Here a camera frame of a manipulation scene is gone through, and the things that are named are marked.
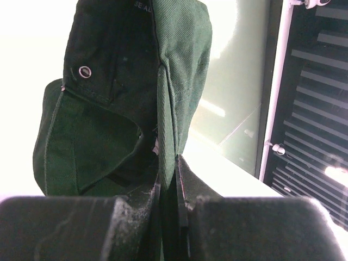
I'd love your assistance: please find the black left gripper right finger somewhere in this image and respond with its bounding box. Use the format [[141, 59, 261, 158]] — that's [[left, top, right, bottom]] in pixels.
[[175, 156, 347, 260]]

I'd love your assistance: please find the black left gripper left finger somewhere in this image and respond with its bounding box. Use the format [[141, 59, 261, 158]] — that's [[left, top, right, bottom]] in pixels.
[[1, 177, 161, 260]]

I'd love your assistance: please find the dark green cap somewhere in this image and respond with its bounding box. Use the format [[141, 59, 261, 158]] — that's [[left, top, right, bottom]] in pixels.
[[33, 1, 212, 196]]

